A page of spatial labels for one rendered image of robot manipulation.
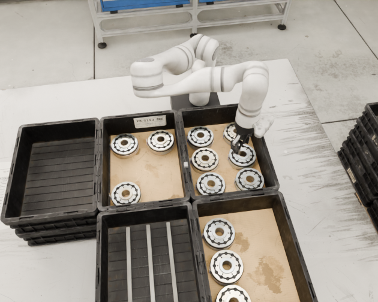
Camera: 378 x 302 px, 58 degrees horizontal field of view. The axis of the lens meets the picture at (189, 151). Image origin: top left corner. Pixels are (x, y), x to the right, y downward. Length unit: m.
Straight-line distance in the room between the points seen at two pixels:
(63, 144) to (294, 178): 0.95
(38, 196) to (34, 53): 2.16
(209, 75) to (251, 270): 0.61
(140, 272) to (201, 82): 0.61
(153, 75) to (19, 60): 2.43
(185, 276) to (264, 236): 0.29
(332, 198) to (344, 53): 2.06
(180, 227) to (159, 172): 0.23
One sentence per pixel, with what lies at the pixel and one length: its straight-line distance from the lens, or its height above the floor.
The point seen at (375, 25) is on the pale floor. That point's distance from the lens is 3.82.
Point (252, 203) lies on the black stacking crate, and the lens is 1.17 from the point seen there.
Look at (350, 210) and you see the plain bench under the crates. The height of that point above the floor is 0.70.
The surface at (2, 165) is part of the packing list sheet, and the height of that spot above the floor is 0.70.
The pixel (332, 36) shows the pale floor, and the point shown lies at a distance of 3.51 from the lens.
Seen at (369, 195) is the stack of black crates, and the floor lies 0.26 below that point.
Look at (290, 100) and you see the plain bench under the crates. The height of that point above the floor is 0.70.
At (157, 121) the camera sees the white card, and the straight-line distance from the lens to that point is 1.35.
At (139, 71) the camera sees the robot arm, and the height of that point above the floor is 1.27.
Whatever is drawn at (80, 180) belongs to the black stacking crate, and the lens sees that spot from 1.32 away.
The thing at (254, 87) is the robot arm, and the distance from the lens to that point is 0.92.
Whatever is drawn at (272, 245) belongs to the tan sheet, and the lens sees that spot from 1.18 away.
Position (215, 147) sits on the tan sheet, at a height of 0.83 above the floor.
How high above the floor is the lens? 1.91
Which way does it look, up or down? 55 degrees down
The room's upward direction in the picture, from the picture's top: straight up
